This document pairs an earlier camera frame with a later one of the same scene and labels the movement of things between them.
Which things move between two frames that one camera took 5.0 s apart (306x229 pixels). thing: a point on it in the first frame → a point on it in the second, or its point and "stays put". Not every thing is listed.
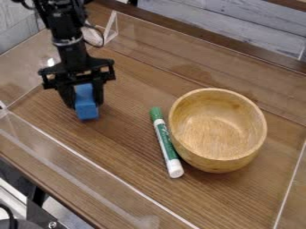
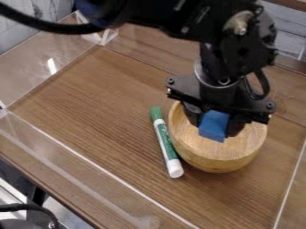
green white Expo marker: [166, 144] stays put
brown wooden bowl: [218, 128] stays put
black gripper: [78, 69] → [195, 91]
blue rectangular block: [84, 106] → [214, 125]
